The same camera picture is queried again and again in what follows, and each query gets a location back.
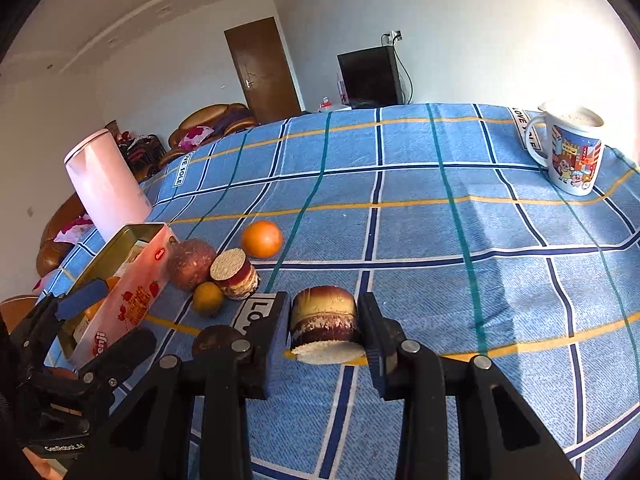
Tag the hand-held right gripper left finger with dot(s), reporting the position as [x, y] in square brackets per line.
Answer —
[274, 360]

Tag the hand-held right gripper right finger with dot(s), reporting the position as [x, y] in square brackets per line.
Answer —
[378, 367]

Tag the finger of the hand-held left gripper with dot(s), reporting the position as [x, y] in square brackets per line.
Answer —
[127, 347]
[82, 299]

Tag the orange fruit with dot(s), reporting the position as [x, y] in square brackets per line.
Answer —
[99, 306]

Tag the metal tin box red label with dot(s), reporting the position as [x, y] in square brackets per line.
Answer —
[125, 300]

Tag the brown round cake piece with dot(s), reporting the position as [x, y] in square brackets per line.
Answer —
[324, 327]
[234, 274]

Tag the dark brown passion fruit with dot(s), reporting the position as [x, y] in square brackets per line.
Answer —
[216, 341]

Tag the brown leather armchair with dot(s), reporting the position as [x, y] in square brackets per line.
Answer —
[52, 240]

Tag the pink floral cushion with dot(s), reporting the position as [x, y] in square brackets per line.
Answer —
[75, 227]
[195, 136]

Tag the small yellow orange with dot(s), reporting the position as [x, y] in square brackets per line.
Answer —
[208, 299]

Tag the dark red pomegranate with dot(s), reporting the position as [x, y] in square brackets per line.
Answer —
[191, 264]

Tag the pink electric kettle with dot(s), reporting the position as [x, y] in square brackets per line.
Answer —
[106, 185]

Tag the large orange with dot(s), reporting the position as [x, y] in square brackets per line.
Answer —
[262, 239]

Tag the dark floral blanket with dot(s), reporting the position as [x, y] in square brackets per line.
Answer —
[142, 152]

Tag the blue plaid tablecloth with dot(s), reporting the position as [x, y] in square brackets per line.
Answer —
[425, 200]

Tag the brown leather sofa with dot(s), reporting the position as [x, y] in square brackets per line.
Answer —
[220, 120]

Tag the white cartoon print mug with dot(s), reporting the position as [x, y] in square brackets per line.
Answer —
[572, 157]

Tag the brown wooden door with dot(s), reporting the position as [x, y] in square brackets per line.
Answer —
[262, 72]

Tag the black monitor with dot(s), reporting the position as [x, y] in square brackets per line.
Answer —
[369, 76]

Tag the wall power socket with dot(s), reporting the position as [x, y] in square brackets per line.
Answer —
[394, 36]

